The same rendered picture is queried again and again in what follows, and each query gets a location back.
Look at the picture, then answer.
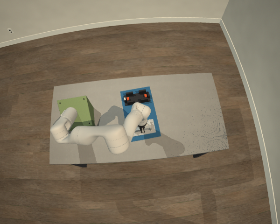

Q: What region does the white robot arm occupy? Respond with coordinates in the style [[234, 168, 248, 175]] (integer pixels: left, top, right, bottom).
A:
[[50, 102, 151, 154]]

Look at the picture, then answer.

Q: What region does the blue flat mat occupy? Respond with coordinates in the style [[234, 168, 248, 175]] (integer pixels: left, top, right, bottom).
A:
[[120, 86, 161, 140]]

